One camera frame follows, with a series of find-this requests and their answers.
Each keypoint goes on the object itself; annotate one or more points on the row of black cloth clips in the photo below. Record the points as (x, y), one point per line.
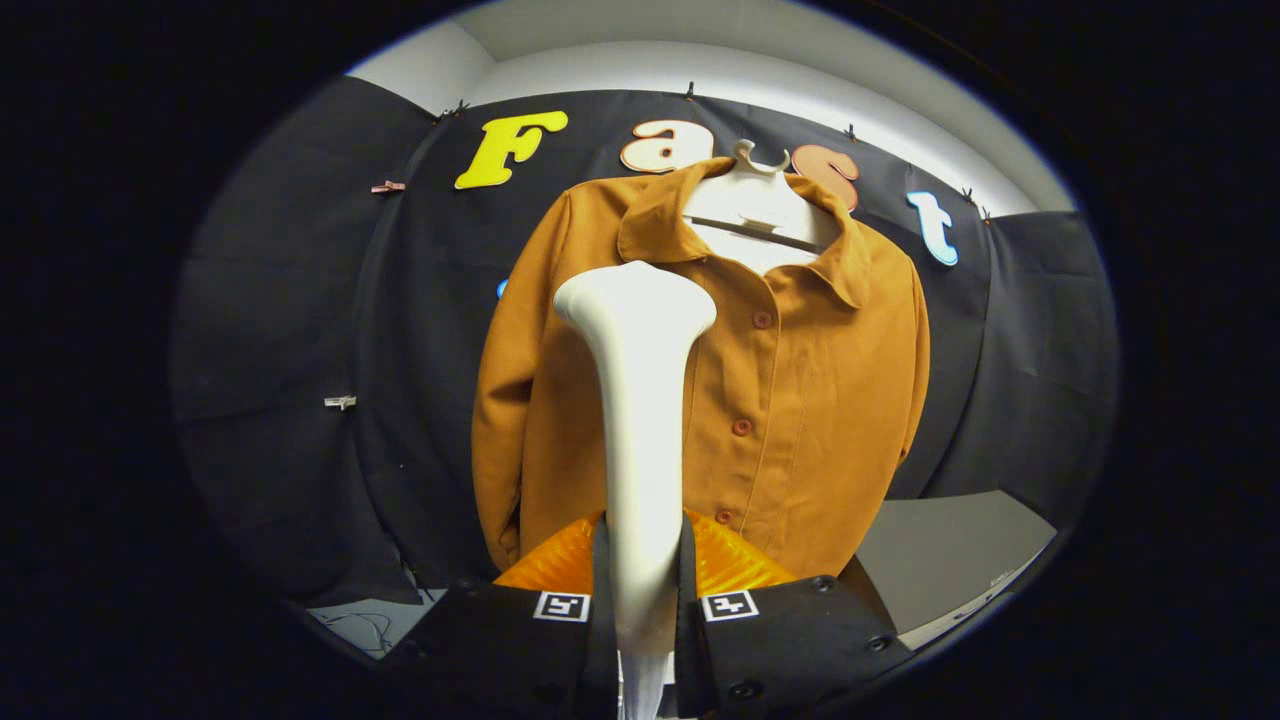
(689, 92)

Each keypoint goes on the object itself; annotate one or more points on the white mannequin torso stand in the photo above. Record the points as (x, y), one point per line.
(750, 205)

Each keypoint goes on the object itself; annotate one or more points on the silver clip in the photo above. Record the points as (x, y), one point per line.
(340, 402)

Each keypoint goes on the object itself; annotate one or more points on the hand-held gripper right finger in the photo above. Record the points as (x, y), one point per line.
(690, 650)

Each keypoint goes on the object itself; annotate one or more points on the grey cabinet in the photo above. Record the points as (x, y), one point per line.
(950, 550)

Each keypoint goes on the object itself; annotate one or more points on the pink clip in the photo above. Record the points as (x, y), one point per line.
(388, 187)

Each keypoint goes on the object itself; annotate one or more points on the white garment steamer head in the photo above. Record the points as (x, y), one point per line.
(640, 450)

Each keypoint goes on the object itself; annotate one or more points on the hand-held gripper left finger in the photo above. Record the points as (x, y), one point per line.
(603, 650)

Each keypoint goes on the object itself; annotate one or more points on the black backdrop cloth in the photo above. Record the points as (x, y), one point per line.
(300, 300)

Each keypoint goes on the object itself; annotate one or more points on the orange-brown button shirt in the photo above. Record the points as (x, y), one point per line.
(820, 420)

